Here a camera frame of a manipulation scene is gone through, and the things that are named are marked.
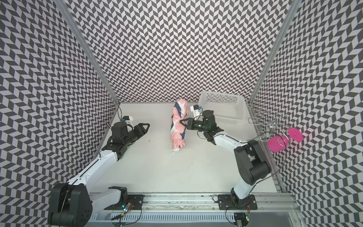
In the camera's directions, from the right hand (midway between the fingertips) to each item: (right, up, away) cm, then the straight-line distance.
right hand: (181, 123), depth 83 cm
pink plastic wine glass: (+46, -8, -19) cm, 50 cm away
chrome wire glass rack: (+60, +1, +11) cm, 61 cm away
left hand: (-20, -3, +1) cm, 20 cm away
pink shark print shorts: (0, +8, +1) cm, 8 cm away
